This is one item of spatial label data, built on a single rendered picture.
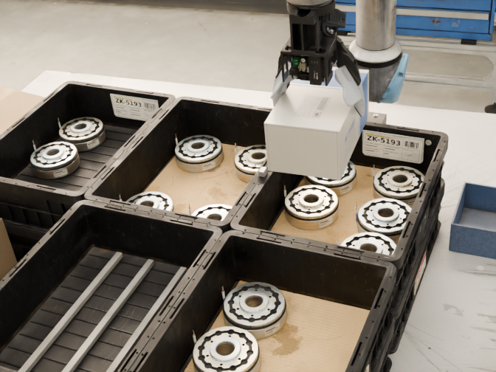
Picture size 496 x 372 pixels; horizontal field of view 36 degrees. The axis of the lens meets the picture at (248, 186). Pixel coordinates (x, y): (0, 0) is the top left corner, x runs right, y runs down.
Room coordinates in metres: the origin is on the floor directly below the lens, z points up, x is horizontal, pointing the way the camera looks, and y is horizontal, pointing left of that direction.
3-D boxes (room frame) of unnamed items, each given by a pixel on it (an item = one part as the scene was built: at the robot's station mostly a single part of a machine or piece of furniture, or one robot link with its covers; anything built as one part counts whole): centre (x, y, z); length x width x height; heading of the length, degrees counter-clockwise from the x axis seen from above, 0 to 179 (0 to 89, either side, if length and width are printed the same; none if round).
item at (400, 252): (1.15, -0.18, 0.92); 0.40 x 0.30 x 0.02; 153
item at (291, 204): (1.18, -0.12, 0.86); 0.10 x 0.10 x 0.01
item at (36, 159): (1.45, 0.42, 0.86); 0.10 x 0.10 x 0.01
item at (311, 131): (1.10, -0.13, 1.09); 0.20 x 0.12 x 0.09; 157
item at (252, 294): (0.92, 0.01, 0.86); 0.05 x 0.05 x 0.01
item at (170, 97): (1.42, 0.36, 0.92); 0.40 x 0.30 x 0.02; 153
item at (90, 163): (1.42, 0.36, 0.87); 0.40 x 0.30 x 0.11; 153
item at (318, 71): (1.07, -0.12, 1.25); 0.09 x 0.08 x 0.12; 157
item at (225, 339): (0.82, 0.06, 0.86); 0.05 x 0.05 x 0.01
